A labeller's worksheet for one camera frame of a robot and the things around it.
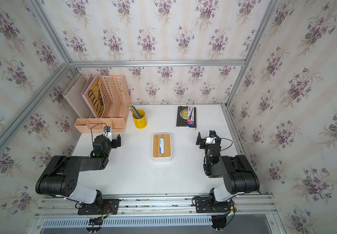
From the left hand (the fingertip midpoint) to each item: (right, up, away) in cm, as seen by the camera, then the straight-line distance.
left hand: (112, 134), depth 93 cm
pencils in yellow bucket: (+13, +16, +6) cm, 21 cm away
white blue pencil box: (+53, +12, +15) cm, 57 cm away
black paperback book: (+46, +8, +15) cm, 49 cm away
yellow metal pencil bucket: (+16, +7, +9) cm, 20 cm away
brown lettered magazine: (-13, +24, +4) cm, 27 cm away
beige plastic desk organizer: (-8, +23, +26) cm, 36 cm away
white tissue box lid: (+29, -9, -5) cm, 30 cm away
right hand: (+62, +1, -4) cm, 62 cm away
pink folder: (-15, +35, +2) cm, 38 cm away
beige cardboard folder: (-23, +26, -5) cm, 35 cm away
